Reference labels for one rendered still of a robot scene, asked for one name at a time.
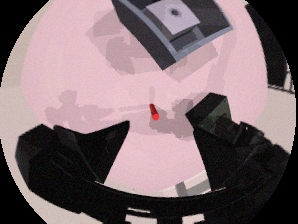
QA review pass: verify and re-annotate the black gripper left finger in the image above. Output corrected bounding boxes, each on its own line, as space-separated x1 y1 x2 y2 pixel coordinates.
53 120 130 185

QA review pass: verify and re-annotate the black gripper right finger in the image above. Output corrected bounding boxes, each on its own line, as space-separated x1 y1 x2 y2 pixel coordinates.
193 127 269 192

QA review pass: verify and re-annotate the red peg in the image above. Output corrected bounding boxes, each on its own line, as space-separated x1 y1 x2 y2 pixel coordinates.
150 104 160 121

